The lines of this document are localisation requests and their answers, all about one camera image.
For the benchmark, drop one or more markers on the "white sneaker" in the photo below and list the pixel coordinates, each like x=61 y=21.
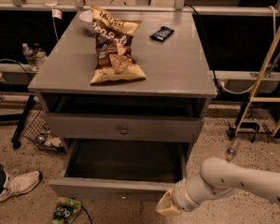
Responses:
x=19 y=184

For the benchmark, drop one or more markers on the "fallen plastic bottle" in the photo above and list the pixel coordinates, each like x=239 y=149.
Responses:
x=232 y=150

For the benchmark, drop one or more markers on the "tan padded gripper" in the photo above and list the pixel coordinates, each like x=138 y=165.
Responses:
x=181 y=195

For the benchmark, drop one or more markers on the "green snack bag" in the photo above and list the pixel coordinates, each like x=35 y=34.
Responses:
x=65 y=210

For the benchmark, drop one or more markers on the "black stand leg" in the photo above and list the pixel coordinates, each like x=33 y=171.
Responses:
x=16 y=144

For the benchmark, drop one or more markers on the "grey drawer cabinet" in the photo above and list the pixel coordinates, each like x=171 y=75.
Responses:
x=178 y=82

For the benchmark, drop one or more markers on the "dark blue snack bar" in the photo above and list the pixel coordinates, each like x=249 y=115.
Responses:
x=162 y=34

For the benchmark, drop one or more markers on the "clear water bottle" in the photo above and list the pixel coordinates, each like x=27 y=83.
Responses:
x=29 y=55

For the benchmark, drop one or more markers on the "grey drawer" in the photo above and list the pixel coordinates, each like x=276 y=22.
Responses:
x=124 y=127
x=127 y=170

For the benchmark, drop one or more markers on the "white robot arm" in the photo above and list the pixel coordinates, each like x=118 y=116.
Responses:
x=218 y=179

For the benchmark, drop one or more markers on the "wire basket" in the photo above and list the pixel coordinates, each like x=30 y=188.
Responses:
x=39 y=133

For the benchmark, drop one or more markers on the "grey top drawer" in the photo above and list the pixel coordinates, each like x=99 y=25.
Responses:
x=124 y=127

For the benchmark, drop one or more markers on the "brown chip bag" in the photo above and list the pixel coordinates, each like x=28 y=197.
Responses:
x=113 y=41

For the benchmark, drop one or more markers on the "white bowl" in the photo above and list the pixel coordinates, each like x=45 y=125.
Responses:
x=86 y=16

